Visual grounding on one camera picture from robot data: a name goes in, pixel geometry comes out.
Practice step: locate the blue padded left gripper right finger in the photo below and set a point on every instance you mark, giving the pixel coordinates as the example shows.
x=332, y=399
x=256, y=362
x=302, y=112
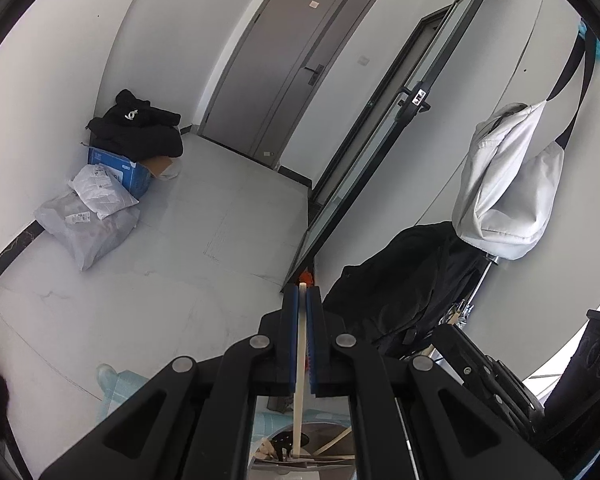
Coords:
x=328, y=366

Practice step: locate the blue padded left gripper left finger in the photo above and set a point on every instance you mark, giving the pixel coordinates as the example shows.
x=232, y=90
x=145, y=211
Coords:
x=278, y=370

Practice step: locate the wooden chopstick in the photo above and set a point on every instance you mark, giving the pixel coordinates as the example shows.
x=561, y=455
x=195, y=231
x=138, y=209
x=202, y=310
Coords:
x=300, y=374
x=335, y=440

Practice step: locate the orange object on floor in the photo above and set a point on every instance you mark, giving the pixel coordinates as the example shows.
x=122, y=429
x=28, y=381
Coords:
x=306, y=277

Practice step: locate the black backpack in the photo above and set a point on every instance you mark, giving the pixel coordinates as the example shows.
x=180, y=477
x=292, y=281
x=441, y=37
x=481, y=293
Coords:
x=394, y=298

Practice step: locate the white grey utensil holder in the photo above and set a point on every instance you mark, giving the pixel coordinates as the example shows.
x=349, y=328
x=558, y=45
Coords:
x=271, y=443

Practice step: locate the silver folded umbrella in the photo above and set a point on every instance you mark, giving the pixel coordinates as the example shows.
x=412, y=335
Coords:
x=459, y=313

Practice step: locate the teal plaid table mat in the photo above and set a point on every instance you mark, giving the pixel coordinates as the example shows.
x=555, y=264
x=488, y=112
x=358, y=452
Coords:
x=119, y=387

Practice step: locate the blue cardboard box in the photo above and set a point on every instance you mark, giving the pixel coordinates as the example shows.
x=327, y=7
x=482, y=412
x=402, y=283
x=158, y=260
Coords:
x=132, y=175

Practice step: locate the black framed glass door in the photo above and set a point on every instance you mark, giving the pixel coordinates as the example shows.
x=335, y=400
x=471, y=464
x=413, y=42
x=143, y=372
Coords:
x=401, y=95

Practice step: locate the white plastic parcel bag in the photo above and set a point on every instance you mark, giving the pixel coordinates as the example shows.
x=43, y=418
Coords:
x=101, y=191

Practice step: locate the grey plastic parcel bag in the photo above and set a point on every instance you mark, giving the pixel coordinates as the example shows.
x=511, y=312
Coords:
x=78, y=229

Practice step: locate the black clothes pile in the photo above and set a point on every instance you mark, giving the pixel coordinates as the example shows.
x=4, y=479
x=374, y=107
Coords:
x=134, y=129

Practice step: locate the grey entrance door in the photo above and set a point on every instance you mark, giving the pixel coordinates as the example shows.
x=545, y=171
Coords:
x=272, y=75

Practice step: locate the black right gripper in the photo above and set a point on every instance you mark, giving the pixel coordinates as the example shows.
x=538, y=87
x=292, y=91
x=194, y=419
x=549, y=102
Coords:
x=565, y=427

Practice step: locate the blue fluffy duster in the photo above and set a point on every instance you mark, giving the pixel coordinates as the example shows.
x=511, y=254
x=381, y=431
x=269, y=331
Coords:
x=593, y=45

